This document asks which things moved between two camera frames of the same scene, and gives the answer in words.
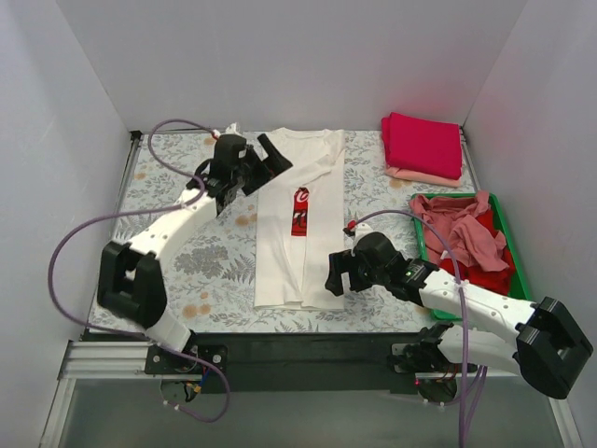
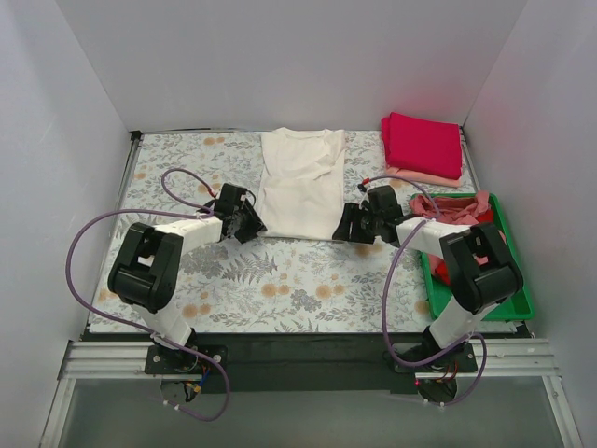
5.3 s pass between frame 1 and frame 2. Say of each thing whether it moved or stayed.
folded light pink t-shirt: stayed
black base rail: stayed
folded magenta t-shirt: stayed
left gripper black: moved
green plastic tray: stayed
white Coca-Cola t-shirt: moved
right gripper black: moved
